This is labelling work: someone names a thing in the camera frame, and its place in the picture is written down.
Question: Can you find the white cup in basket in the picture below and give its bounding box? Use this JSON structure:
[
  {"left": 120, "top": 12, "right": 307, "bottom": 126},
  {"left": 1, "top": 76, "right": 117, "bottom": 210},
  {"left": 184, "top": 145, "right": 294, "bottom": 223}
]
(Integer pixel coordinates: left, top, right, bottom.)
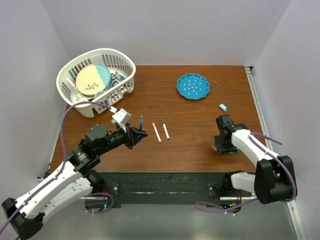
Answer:
[{"left": 94, "top": 91, "right": 105, "bottom": 99}]

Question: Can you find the aluminium frame rail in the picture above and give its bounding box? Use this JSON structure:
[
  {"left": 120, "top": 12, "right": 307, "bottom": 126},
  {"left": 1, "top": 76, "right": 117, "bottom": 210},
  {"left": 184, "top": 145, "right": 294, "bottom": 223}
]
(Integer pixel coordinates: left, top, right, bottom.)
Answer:
[{"left": 244, "top": 65, "right": 305, "bottom": 240}]

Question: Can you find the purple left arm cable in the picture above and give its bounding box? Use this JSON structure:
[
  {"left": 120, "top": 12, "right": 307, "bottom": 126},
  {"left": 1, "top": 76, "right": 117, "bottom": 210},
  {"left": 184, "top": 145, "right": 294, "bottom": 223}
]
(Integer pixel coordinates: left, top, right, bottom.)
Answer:
[{"left": 0, "top": 101, "right": 116, "bottom": 240}]

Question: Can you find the blue dotted plate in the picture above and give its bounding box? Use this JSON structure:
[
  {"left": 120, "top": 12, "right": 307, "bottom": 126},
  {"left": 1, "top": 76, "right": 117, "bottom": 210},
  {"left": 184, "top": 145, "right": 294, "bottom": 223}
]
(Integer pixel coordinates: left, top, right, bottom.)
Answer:
[{"left": 176, "top": 73, "right": 210, "bottom": 101}]

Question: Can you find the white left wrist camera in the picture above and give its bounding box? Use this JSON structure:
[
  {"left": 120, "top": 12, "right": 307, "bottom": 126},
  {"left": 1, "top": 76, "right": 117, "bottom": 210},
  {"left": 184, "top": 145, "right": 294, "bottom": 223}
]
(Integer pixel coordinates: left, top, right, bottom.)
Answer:
[{"left": 111, "top": 108, "right": 132, "bottom": 133}]

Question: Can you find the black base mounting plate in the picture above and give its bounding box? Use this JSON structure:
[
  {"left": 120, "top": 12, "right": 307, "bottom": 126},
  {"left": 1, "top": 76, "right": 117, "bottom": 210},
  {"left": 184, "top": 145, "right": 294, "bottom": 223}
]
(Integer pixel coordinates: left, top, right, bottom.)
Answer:
[{"left": 74, "top": 171, "right": 253, "bottom": 213}]

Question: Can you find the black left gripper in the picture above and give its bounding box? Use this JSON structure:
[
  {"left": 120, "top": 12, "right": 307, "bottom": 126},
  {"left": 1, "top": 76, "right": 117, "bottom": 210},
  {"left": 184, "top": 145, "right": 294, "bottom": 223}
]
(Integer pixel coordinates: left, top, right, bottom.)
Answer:
[{"left": 96, "top": 121, "right": 147, "bottom": 156}]

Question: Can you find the white plastic dish basket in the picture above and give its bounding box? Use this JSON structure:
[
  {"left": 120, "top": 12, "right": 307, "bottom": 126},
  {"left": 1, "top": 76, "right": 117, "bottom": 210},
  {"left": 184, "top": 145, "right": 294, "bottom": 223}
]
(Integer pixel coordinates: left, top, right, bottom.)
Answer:
[{"left": 56, "top": 48, "right": 136, "bottom": 118}]

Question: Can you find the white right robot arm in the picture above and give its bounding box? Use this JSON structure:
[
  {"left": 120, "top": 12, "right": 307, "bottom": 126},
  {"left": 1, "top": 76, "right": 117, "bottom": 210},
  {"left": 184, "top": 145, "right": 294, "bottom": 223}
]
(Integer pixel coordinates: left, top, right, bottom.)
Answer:
[{"left": 214, "top": 114, "right": 298, "bottom": 205}]

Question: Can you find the light blue eraser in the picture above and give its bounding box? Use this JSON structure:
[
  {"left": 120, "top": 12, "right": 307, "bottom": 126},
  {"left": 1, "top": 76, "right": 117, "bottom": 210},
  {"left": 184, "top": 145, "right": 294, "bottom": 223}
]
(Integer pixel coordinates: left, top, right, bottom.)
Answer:
[{"left": 219, "top": 103, "right": 228, "bottom": 112}]

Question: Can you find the blue patterned pen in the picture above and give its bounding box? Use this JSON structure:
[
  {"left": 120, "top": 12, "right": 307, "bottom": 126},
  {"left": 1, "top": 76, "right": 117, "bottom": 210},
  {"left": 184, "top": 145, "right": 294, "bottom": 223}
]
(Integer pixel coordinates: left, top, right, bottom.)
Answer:
[{"left": 139, "top": 115, "right": 144, "bottom": 131}]

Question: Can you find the cream and blue plate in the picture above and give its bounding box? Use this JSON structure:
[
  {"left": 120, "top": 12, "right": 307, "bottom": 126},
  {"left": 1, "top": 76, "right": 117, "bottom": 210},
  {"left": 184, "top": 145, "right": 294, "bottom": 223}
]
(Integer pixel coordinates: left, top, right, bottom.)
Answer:
[{"left": 75, "top": 63, "right": 112, "bottom": 97}]

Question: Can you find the white pen with orange tip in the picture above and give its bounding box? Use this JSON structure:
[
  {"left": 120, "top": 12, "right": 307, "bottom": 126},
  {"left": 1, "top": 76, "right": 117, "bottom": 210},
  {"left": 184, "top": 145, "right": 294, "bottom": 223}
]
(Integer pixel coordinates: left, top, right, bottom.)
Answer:
[{"left": 152, "top": 122, "right": 162, "bottom": 144}]

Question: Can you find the white pen with teal tip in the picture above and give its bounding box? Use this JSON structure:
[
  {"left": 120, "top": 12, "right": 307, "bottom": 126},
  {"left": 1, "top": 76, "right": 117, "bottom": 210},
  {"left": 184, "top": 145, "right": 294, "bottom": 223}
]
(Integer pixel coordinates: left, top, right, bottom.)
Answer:
[{"left": 161, "top": 119, "right": 170, "bottom": 140}]

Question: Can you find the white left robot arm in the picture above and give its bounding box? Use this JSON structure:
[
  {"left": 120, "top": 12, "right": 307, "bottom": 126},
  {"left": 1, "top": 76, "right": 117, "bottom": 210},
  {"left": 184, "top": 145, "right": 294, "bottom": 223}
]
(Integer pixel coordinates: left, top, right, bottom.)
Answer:
[{"left": 2, "top": 123, "right": 148, "bottom": 240}]

